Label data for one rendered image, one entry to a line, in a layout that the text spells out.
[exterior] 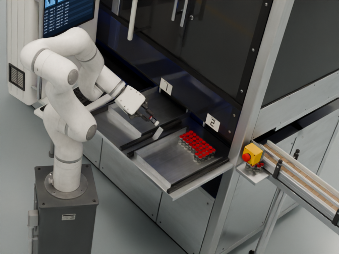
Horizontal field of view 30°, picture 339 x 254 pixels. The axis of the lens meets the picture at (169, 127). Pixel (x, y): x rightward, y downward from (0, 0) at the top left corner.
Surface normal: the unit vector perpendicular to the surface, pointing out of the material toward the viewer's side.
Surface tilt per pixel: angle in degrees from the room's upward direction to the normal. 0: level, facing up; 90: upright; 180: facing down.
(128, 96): 43
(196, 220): 90
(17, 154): 0
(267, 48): 90
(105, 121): 0
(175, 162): 0
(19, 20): 90
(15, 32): 90
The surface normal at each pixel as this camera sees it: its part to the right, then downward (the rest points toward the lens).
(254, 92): -0.72, 0.34
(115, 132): 0.15, -0.77
